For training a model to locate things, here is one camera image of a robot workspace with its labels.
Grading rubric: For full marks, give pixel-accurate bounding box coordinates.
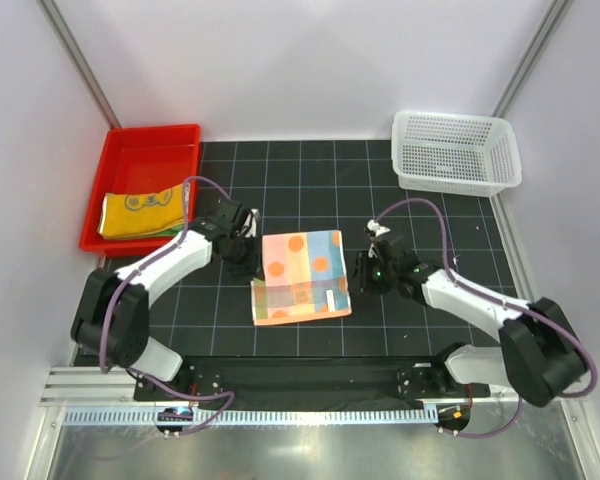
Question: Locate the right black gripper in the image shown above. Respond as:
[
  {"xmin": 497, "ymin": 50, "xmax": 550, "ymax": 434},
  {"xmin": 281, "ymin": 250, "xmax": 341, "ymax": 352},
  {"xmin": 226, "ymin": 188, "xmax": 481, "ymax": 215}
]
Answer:
[{"xmin": 347, "ymin": 250, "xmax": 398, "ymax": 294}]

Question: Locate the green microfiber towel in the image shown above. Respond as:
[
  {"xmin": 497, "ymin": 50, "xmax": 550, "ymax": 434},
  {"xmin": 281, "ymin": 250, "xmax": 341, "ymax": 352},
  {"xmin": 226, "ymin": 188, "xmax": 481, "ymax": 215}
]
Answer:
[{"xmin": 157, "ymin": 225, "xmax": 183, "ymax": 237}]

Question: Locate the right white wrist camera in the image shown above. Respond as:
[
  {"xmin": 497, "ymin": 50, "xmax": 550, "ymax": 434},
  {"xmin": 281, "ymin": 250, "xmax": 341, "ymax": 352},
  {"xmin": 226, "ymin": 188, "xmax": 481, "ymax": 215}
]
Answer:
[{"xmin": 365, "ymin": 219, "xmax": 391, "ymax": 241}]

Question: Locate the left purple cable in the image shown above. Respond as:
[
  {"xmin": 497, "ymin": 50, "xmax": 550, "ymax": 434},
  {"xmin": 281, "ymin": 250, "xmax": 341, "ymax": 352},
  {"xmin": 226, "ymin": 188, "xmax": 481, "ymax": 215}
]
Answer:
[{"xmin": 99, "ymin": 177, "xmax": 239, "ymax": 461}]

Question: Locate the blue yellow patterned towel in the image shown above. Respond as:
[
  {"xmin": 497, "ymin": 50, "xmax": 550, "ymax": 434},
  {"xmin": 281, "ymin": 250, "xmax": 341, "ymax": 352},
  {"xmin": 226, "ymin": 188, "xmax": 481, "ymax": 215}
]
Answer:
[{"xmin": 97, "ymin": 184, "xmax": 186, "ymax": 240}]

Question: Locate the aluminium corner post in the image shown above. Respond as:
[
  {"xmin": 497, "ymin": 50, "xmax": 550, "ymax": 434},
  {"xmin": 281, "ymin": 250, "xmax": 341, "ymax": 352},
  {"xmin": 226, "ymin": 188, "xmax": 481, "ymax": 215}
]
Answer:
[
  {"xmin": 492, "ymin": 0, "xmax": 573, "ymax": 118},
  {"xmin": 36, "ymin": 0, "xmax": 121, "ymax": 129}
]

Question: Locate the right aluminium corner post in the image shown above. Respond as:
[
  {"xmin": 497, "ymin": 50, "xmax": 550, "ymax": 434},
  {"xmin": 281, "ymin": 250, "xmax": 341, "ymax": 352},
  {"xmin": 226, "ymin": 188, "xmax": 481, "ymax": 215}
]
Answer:
[{"xmin": 492, "ymin": 0, "xmax": 573, "ymax": 118}]

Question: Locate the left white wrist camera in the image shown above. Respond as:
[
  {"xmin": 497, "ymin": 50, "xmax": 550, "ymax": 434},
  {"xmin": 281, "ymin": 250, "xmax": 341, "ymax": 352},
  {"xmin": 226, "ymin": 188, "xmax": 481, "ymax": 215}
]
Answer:
[{"xmin": 243, "ymin": 209, "xmax": 260, "ymax": 238}]

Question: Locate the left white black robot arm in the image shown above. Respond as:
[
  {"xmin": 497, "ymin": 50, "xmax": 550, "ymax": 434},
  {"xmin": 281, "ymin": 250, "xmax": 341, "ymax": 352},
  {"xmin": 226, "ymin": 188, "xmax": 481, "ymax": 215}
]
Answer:
[{"xmin": 70, "ymin": 198, "xmax": 264, "ymax": 400}]

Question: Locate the red plastic tray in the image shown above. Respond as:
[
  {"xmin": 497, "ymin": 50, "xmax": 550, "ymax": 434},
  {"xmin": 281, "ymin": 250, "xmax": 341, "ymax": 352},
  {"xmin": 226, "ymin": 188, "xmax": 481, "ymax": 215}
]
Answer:
[{"xmin": 79, "ymin": 124, "xmax": 201, "ymax": 258}]

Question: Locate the orange towel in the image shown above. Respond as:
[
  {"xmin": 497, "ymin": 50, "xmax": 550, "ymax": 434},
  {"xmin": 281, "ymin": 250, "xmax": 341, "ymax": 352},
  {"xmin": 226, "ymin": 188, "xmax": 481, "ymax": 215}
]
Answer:
[{"xmin": 251, "ymin": 230, "xmax": 352, "ymax": 326}]

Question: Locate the left aluminium corner post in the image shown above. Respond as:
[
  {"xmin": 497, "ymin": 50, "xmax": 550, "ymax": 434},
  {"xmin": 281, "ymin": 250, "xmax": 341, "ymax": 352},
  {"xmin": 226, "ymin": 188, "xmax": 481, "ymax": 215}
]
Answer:
[{"xmin": 36, "ymin": 0, "xmax": 121, "ymax": 129}]

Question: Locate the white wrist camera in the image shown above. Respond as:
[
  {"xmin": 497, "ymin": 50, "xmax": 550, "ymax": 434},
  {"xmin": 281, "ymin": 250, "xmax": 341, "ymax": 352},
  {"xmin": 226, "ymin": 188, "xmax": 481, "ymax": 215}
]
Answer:
[
  {"xmin": 243, "ymin": 209, "xmax": 260, "ymax": 238},
  {"xmin": 365, "ymin": 219, "xmax": 391, "ymax": 241}
]

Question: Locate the aluminium frame rail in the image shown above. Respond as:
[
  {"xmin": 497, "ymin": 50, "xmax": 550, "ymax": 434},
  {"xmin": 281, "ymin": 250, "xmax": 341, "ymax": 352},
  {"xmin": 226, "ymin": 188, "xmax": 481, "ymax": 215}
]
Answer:
[{"xmin": 38, "ymin": 362, "xmax": 589, "ymax": 407}]

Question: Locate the slotted grey cable duct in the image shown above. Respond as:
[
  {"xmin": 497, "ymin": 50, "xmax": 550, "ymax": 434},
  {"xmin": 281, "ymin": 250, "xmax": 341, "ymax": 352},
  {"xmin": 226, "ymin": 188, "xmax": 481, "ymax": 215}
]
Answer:
[{"xmin": 62, "ymin": 405, "xmax": 438, "ymax": 428}]

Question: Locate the black grid mat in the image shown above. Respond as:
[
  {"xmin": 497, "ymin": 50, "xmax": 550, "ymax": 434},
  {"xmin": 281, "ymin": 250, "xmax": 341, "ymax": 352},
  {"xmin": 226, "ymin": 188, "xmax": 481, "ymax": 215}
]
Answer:
[{"xmin": 150, "ymin": 140, "xmax": 516, "ymax": 357}]

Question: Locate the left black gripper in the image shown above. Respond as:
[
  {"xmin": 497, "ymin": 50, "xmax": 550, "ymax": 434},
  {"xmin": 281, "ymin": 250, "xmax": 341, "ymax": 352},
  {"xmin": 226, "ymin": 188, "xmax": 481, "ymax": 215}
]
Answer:
[{"xmin": 221, "ymin": 231, "xmax": 265, "ymax": 280}]

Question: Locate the white perforated plastic basket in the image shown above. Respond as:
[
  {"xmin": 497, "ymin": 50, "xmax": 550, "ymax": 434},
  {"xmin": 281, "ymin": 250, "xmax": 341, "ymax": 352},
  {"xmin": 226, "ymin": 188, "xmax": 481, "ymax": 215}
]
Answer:
[{"xmin": 391, "ymin": 111, "xmax": 522, "ymax": 198}]

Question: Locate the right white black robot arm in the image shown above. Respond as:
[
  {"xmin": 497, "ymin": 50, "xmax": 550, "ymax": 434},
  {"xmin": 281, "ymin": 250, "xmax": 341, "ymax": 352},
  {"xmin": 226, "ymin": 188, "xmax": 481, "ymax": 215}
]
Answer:
[{"xmin": 353, "ymin": 232, "xmax": 593, "ymax": 407}]

